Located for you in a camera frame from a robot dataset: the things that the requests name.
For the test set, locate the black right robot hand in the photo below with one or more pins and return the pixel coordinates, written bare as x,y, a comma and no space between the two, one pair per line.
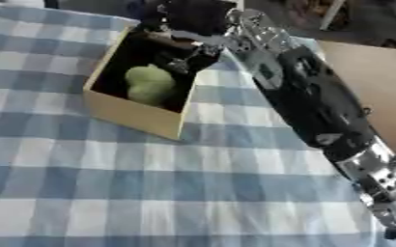
187,16

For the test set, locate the silver and black right robot arm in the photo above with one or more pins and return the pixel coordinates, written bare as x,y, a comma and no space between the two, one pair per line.
314,96

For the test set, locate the tan cardboard box black inside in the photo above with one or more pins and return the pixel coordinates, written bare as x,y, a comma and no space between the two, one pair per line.
134,115

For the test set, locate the green soft toy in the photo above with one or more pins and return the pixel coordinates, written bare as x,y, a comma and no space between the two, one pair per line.
149,85

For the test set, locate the white furniture leg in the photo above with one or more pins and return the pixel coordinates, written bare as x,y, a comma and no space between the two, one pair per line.
332,14

